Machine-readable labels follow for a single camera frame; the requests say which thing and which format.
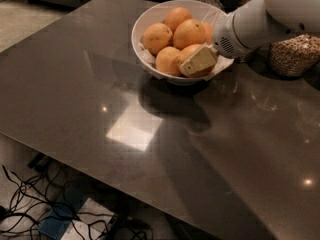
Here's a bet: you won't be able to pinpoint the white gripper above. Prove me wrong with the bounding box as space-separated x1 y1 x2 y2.
179 11 254 72

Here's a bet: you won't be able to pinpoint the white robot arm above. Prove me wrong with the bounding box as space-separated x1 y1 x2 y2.
179 0 320 75

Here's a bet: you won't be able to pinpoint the right hidden orange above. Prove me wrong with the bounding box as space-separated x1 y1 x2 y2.
202 22 213 44

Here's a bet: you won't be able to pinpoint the white paper bowl liner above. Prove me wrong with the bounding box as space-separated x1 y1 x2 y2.
137 6 235 82

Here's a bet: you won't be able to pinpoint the white bowl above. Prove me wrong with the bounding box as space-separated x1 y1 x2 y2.
130 0 235 87

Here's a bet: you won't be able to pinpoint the round jar of grains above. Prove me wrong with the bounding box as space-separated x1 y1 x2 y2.
267 34 320 78

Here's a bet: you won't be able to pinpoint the white panel on floor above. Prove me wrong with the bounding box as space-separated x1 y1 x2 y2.
61 198 117 240

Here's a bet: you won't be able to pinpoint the blue box on floor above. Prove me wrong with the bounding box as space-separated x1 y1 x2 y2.
38 187 88 240

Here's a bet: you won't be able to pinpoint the black cables on floor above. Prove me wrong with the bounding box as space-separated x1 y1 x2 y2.
0 152 154 240

